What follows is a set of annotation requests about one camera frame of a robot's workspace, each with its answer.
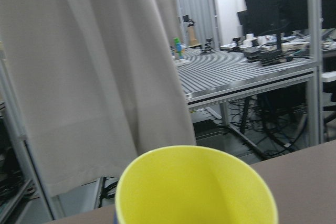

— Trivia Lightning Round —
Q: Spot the yellow cup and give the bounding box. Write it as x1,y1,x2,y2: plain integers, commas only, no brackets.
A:
114,146,279,223

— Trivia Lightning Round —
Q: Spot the aluminium slat table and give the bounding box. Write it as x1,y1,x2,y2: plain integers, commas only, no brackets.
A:
177,49,316,110

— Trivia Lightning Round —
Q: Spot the beige curtain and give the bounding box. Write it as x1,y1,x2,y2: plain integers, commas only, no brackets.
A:
1,0,195,196

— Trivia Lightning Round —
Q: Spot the black computer monitor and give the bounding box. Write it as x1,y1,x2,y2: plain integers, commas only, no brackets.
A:
237,0,309,50

